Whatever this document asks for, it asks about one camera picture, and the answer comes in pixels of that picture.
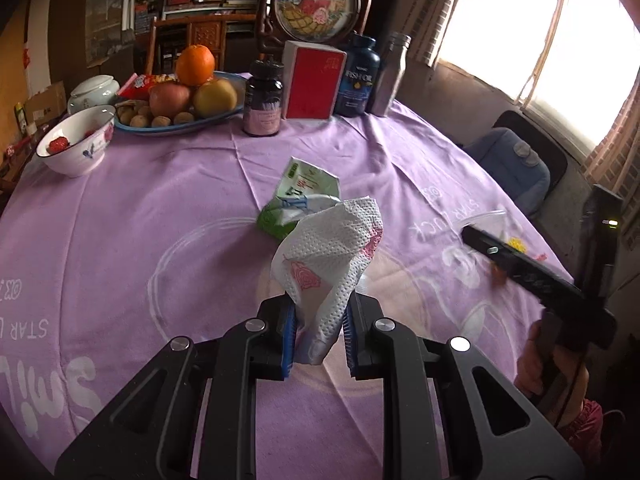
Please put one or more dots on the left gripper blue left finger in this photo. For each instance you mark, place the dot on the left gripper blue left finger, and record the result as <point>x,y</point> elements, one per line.
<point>288,331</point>

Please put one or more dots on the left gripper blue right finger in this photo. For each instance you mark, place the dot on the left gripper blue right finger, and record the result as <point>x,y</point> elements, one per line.
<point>350,333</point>

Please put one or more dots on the yellow foam net flower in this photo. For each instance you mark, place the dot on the yellow foam net flower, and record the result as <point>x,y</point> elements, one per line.
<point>498,275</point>

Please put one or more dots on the clear plastic cup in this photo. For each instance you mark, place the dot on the clear plastic cup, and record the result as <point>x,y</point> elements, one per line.
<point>492,222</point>

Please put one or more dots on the red sleeve forearm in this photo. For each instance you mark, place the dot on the red sleeve forearm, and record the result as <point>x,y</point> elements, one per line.
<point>583,434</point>

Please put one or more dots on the person's right hand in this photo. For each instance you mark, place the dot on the person's right hand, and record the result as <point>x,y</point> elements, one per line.
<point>531,363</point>

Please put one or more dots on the green white snack packet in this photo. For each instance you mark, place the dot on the green white snack packet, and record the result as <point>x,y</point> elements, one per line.
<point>304,189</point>

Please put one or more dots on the black chair with blue cushion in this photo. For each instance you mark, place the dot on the black chair with blue cushion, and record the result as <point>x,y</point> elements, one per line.
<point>524,161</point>

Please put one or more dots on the purple tablecloth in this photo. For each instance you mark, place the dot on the purple tablecloth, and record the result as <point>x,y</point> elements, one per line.
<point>160,240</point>

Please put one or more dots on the dark supplement jar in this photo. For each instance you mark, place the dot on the dark supplement jar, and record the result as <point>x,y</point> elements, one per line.
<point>263,99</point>

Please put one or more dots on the yellow pear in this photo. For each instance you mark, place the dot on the yellow pear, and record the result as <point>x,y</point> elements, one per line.
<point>215,97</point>

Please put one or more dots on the blue fruit plate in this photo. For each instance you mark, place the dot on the blue fruit plate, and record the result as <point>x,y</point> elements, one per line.
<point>134,116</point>

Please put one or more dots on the red box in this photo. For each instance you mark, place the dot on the red box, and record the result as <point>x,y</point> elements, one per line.
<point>311,76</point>

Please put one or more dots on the red apple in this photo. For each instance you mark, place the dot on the red apple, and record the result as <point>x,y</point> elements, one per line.
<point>169,98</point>

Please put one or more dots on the blue fish oil bottle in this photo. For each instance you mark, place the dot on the blue fish oil bottle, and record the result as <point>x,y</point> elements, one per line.
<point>361,68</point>

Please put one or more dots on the silver metal bottle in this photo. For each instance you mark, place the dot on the silver metal bottle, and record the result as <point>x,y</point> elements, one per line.
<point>390,73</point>

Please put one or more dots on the orange fruit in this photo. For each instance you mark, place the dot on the orange fruit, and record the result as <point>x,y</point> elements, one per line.
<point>195,65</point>

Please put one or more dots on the white floral bowl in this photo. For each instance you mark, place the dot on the white floral bowl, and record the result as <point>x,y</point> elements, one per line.
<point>78,144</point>

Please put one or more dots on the white lidded porcelain pot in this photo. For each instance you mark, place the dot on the white lidded porcelain pot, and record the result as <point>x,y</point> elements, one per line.
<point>94,91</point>

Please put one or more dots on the round framed fruit picture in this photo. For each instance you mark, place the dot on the round framed fruit picture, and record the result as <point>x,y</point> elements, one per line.
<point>329,22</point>

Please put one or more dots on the cardboard box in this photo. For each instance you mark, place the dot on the cardboard box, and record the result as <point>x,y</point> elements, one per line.
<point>46,105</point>

